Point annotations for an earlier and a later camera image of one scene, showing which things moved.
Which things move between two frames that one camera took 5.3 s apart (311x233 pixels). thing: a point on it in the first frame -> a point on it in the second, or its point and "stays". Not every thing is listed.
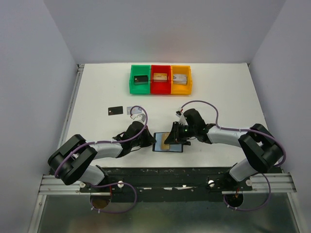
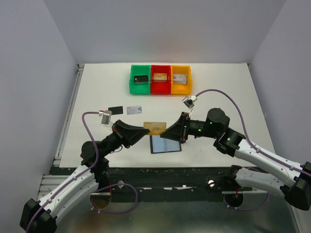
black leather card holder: (160, 145) stays
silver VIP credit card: (135, 110) stays
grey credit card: (115, 110) stays
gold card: (164, 146) -> (155, 128)
